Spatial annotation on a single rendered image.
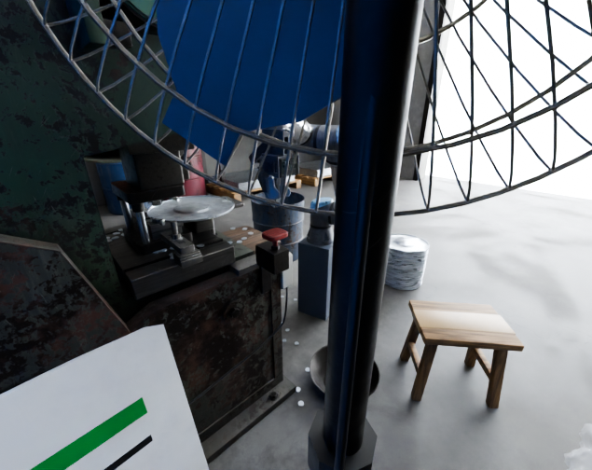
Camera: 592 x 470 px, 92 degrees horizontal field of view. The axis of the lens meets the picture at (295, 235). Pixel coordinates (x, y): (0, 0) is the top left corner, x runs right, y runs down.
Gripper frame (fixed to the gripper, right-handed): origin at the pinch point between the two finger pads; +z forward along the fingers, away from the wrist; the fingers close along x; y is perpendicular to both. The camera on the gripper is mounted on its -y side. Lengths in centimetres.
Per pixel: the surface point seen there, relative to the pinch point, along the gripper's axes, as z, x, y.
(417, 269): 69, 118, -5
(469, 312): 52, 69, 39
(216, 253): 15.2, -14.5, -10.0
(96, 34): -36, -35, -2
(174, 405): 52, -37, 0
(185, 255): 11.8, -24.2, -8.1
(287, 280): 32.5, 9.2, -5.4
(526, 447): 85, 55, 70
